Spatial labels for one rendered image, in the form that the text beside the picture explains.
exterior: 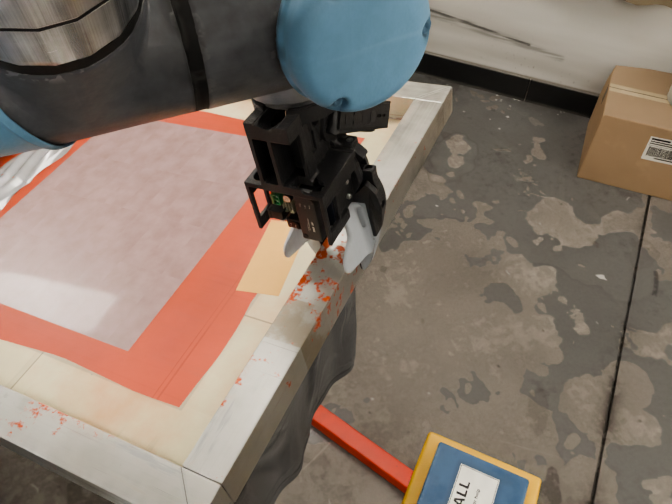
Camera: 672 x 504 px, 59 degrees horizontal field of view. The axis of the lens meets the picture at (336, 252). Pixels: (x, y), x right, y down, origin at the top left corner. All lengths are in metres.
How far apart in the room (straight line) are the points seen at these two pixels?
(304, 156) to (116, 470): 0.28
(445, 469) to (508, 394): 1.19
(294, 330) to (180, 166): 0.35
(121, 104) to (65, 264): 0.48
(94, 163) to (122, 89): 0.61
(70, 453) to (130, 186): 0.38
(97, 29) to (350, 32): 0.10
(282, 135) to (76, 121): 0.18
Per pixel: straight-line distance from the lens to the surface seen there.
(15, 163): 0.95
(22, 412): 0.59
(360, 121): 0.51
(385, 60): 0.29
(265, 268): 0.64
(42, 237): 0.80
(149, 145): 0.88
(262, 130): 0.43
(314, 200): 0.45
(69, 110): 0.28
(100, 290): 0.69
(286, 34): 0.28
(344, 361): 1.17
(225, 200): 0.73
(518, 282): 2.10
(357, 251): 0.54
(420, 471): 0.70
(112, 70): 0.27
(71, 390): 0.63
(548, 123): 2.75
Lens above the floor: 1.61
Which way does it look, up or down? 50 degrees down
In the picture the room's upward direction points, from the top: straight up
